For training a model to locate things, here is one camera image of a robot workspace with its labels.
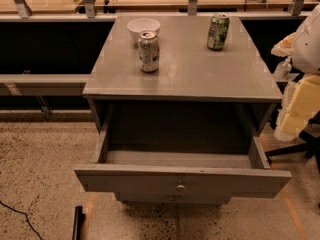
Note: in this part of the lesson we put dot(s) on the white and green soda can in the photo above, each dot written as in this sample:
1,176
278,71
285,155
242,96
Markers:
148,48

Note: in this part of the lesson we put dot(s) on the white bowl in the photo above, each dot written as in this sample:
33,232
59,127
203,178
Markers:
136,26

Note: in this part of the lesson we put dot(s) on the grey wooden cabinet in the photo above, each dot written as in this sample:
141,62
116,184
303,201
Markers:
189,72

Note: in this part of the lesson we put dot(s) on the black office chair base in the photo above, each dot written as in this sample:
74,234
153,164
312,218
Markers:
310,145

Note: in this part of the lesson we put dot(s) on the open grey top drawer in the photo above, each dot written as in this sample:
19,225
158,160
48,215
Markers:
145,150

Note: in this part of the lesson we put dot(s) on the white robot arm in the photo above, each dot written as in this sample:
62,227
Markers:
306,45

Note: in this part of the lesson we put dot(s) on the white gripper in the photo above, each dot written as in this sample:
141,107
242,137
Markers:
308,47

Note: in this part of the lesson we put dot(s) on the clear plastic bottle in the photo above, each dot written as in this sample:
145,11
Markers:
283,69

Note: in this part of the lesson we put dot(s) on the lower drawer brass knob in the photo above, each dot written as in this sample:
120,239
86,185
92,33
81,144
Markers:
172,198

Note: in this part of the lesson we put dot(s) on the black bar on floor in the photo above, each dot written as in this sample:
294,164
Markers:
79,219

